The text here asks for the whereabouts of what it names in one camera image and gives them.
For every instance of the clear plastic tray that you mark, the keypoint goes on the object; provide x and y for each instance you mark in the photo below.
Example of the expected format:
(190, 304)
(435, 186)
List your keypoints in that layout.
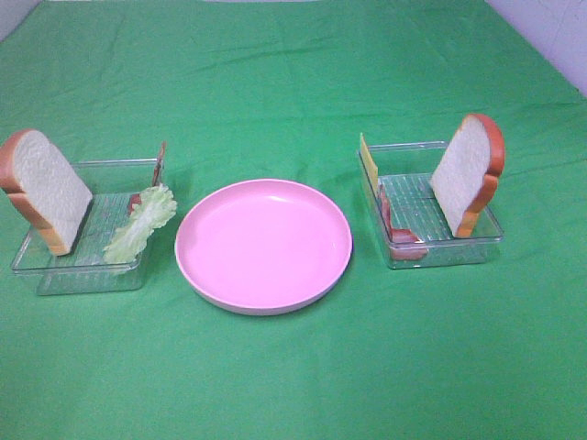
(405, 171)
(113, 182)

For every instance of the pink round plate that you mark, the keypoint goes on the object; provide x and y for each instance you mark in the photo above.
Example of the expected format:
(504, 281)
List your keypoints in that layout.
(264, 247)

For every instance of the left clear plastic tray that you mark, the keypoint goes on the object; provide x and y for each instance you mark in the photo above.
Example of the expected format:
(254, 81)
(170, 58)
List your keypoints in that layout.
(113, 182)

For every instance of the toy bread slice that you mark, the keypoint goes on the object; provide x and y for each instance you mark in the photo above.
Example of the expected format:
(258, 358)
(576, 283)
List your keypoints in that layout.
(467, 176)
(43, 186)

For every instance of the toy lettuce leaf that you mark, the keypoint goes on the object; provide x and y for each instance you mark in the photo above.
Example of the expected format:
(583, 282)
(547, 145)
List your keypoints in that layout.
(156, 208)

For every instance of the toy bacon strip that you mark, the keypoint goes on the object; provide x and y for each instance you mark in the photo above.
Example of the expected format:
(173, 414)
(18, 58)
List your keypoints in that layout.
(156, 178)
(401, 236)

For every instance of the right clear plastic tray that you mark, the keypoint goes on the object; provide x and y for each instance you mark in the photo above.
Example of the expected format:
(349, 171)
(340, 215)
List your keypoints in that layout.
(405, 171)

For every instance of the yellow toy cheese slice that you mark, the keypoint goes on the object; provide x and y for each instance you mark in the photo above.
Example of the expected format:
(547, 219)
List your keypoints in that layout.
(369, 165)

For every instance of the green tablecloth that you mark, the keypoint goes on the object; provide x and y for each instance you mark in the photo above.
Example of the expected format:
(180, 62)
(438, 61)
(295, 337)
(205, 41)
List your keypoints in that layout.
(242, 91)

